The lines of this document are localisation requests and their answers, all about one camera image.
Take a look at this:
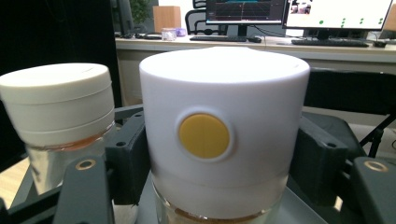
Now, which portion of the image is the clear plastic container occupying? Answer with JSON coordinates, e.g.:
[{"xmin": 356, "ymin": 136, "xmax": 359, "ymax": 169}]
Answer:
[{"xmin": 161, "ymin": 27, "xmax": 178, "ymax": 42}]

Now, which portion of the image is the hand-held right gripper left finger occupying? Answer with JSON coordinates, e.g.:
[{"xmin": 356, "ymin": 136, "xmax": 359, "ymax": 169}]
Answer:
[{"xmin": 52, "ymin": 111, "xmax": 151, "ymax": 224}]

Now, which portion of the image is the beige office desk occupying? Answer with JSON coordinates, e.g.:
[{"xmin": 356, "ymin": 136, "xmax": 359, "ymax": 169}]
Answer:
[{"xmin": 114, "ymin": 34, "xmax": 396, "ymax": 107}]

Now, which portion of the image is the black office chair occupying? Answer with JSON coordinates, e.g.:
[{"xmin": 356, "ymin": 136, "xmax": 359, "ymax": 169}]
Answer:
[{"xmin": 184, "ymin": 0, "xmax": 229, "ymax": 36}]

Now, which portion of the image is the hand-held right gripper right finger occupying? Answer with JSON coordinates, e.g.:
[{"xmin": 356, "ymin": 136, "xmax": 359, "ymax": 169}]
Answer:
[{"xmin": 289, "ymin": 116, "xmax": 396, "ymax": 224}]

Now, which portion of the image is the monitor with white screen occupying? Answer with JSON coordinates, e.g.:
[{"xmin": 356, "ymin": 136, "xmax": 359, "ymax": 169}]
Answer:
[{"xmin": 282, "ymin": 0, "xmax": 394, "ymax": 32}]

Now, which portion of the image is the brown cardboard box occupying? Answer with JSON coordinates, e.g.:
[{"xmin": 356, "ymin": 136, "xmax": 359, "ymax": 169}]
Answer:
[{"xmin": 151, "ymin": 5, "xmax": 182, "ymax": 34}]

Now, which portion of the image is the green plant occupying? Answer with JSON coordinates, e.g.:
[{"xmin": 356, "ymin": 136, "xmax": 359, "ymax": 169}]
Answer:
[{"xmin": 129, "ymin": 0, "xmax": 152, "ymax": 25}]

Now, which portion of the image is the dark grey corner rack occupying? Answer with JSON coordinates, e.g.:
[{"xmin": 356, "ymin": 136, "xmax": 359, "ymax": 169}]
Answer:
[{"xmin": 0, "ymin": 104, "xmax": 396, "ymax": 224}]

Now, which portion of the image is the glass jar with yellow-button lid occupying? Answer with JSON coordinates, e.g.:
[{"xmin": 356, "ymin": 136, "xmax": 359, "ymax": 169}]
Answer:
[{"xmin": 138, "ymin": 46, "xmax": 312, "ymax": 224}]

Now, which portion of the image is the monitor with dark graph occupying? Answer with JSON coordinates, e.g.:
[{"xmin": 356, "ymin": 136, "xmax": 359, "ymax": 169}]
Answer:
[{"xmin": 205, "ymin": 0, "xmax": 286, "ymax": 26}]

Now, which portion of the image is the black keyboard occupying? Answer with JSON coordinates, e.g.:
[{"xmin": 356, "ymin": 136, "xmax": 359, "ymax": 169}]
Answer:
[
  {"xmin": 290, "ymin": 37, "xmax": 371, "ymax": 49},
  {"xmin": 189, "ymin": 35, "xmax": 248, "ymax": 43}
]

